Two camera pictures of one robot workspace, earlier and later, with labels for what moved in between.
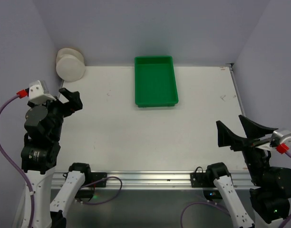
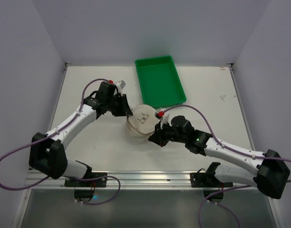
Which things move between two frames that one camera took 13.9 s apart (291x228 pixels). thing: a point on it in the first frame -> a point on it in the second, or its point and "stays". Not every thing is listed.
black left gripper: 65,107 -> 121,105
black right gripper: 244,145 -> 160,134
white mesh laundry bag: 70,64 -> 140,126
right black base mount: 200,180 stays
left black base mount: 90,178 stays
